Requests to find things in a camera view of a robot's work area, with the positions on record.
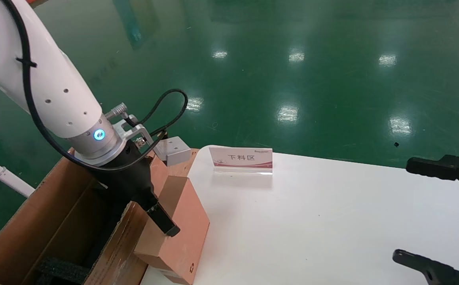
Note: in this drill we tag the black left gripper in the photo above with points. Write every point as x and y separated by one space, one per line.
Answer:
130 178

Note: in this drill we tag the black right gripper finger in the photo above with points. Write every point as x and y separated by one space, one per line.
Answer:
423 265
431 168

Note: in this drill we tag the small cardboard box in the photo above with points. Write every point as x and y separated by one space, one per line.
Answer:
186 237

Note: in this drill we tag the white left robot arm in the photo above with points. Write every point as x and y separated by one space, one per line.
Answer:
47 59

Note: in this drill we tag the large cardboard box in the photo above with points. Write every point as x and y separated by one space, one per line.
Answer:
35 221

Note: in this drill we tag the acrylic sign with red print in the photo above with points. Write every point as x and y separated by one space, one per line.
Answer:
241 158

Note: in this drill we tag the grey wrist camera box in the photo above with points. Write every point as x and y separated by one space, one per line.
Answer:
174 150

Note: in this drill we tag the white metal frame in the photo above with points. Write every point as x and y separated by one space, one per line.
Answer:
4 175

